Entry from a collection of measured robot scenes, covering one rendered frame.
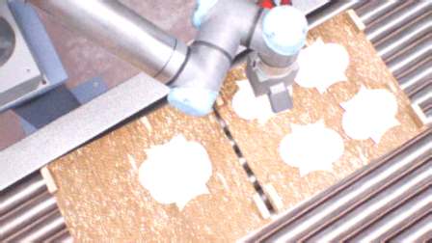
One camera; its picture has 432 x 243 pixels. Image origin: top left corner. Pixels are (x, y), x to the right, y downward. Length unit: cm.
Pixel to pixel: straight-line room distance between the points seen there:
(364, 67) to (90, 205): 72
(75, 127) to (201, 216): 36
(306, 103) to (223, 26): 44
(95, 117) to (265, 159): 41
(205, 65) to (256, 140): 41
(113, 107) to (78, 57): 109
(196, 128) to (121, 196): 23
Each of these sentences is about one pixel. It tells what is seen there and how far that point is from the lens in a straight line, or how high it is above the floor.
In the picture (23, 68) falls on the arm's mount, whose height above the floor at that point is 96.
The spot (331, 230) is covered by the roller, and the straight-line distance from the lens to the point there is 124.
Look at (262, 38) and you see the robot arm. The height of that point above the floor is 131.
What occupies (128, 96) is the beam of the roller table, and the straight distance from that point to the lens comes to 128.
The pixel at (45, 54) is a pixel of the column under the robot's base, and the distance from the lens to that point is 141.
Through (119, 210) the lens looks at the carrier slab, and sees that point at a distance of 121.
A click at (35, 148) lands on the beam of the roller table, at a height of 92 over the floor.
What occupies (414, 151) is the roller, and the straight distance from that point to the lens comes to 132.
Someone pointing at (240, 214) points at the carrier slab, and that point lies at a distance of 119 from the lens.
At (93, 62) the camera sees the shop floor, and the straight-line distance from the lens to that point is 233.
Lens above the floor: 213
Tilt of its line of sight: 75 degrees down
